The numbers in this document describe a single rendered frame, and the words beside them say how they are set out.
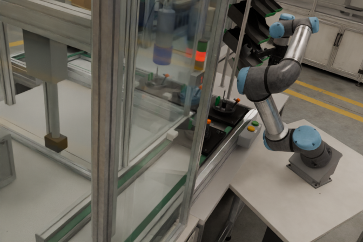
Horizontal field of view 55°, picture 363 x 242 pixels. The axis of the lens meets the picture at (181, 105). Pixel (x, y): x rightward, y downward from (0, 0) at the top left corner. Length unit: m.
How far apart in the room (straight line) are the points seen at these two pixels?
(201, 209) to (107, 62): 1.09
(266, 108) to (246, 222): 1.40
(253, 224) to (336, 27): 3.82
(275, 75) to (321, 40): 4.56
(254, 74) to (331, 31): 4.50
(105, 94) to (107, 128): 0.07
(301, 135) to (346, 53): 4.26
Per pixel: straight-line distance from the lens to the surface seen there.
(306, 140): 1.70
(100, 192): 0.76
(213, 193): 1.66
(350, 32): 5.84
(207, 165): 1.65
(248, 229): 2.76
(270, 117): 1.61
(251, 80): 1.45
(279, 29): 1.74
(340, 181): 2.01
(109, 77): 0.61
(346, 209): 1.86
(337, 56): 5.94
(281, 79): 1.42
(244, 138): 1.90
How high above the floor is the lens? 1.96
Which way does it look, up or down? 29 degrees down
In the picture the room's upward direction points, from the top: 8 degrees clockwise
